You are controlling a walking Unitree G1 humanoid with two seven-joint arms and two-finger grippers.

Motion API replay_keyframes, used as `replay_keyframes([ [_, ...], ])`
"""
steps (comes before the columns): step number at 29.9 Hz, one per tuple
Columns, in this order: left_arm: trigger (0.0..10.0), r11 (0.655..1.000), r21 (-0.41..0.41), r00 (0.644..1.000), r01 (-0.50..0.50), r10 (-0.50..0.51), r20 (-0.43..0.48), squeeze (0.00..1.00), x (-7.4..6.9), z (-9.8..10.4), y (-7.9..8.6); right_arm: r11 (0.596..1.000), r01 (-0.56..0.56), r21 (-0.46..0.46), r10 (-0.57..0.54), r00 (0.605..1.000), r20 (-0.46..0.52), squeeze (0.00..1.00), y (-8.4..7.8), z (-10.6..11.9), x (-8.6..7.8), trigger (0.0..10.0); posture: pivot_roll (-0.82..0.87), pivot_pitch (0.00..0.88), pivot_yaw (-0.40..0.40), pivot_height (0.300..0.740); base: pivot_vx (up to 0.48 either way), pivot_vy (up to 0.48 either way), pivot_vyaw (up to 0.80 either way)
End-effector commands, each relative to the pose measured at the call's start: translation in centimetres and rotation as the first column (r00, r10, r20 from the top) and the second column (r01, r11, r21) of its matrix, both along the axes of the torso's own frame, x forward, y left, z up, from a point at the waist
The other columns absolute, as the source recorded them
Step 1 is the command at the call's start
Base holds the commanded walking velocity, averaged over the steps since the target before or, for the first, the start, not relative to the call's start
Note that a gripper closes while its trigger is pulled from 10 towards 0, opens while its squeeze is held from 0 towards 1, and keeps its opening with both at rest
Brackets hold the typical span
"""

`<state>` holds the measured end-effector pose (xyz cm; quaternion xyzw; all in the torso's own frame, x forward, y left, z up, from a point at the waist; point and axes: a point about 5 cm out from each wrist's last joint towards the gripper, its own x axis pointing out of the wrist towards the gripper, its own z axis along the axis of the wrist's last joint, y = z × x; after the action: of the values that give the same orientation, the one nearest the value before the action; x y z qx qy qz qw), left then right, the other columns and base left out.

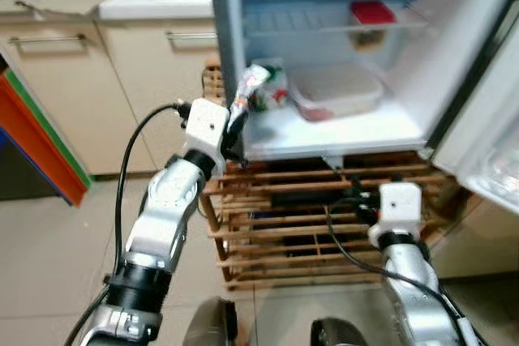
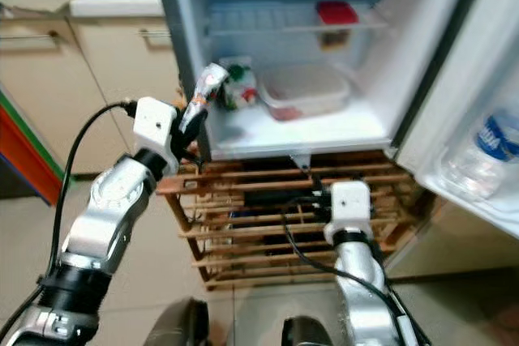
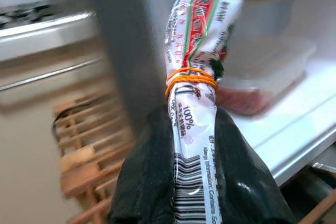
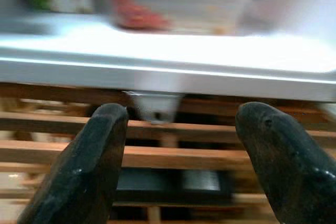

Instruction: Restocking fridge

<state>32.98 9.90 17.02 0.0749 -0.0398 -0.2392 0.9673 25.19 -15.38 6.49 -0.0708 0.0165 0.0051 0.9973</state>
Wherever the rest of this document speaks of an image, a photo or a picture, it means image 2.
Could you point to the white foil snack packet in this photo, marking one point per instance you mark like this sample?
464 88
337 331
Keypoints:
207 83

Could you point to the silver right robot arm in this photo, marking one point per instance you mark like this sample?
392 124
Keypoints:
361 281

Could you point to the clear plastic water bottle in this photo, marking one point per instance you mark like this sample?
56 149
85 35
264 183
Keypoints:
495 139

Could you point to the small grey refrigerator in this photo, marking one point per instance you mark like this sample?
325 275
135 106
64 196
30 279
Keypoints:
292 131

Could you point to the black flat device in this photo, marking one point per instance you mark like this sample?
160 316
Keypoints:
280 198

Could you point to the clear plastic food container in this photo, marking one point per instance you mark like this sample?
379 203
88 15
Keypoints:
304 87

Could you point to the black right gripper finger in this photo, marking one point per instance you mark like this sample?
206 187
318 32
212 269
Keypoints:
303 200

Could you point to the black robot right foot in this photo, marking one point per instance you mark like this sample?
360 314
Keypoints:
308 334

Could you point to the clear fridge shelf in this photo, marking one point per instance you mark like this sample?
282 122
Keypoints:
276 20

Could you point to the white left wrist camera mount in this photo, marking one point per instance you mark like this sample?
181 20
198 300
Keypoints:
156 127

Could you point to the black robot foot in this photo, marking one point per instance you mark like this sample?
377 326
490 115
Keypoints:
308 334
188 326

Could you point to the orange green board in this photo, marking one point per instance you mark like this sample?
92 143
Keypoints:
20 151

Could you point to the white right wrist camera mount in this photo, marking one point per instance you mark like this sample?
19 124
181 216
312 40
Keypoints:
349 204

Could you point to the cream kitchen cabinet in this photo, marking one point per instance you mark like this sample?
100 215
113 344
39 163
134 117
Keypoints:
49 70

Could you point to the red lid food container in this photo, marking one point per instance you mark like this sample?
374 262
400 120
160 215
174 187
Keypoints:
336 12

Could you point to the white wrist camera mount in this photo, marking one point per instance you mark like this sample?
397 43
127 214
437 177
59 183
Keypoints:
156 127
349 204

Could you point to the wooden slatted rack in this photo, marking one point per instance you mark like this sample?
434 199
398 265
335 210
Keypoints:
251 176

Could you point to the white refrigerator door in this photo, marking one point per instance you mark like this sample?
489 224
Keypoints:
454 79

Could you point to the black robot left foot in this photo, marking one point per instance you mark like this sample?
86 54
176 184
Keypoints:
188 326

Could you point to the green red food pack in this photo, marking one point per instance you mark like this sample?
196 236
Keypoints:
243 87

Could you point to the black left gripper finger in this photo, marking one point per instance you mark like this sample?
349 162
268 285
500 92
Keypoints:
195 121

